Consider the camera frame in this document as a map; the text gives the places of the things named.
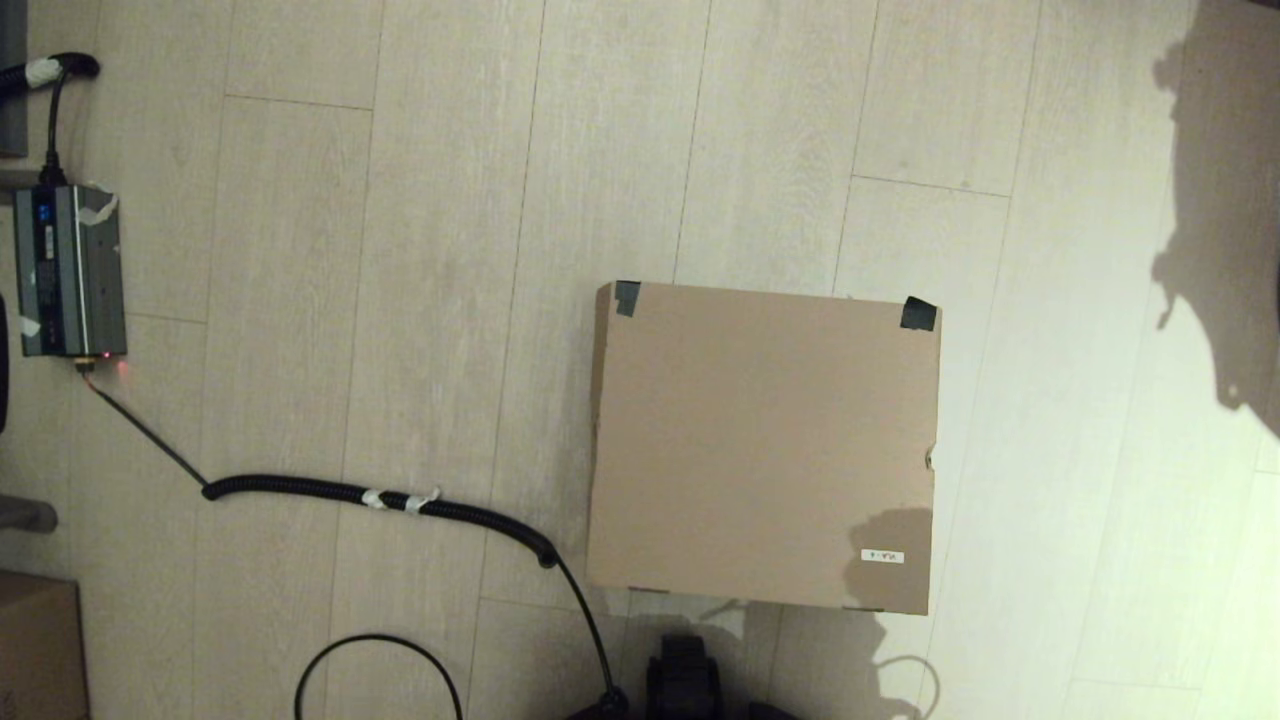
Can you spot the grey furniture foot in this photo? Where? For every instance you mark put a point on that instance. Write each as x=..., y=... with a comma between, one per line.
x=25, y=513

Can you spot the brown cardboard shoe box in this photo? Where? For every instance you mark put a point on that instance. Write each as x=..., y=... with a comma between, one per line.
x=760, y=440

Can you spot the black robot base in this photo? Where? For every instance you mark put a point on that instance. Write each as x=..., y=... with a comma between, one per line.
x=685, y=680

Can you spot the brown cardboard carton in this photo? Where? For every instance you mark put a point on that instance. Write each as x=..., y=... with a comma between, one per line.
x=35, y=650

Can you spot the dark grey panel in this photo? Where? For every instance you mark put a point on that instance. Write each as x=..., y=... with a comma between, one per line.
x=10, y=80

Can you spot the grey power supply unit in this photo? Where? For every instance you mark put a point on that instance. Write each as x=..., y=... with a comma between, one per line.
x=70, y=270

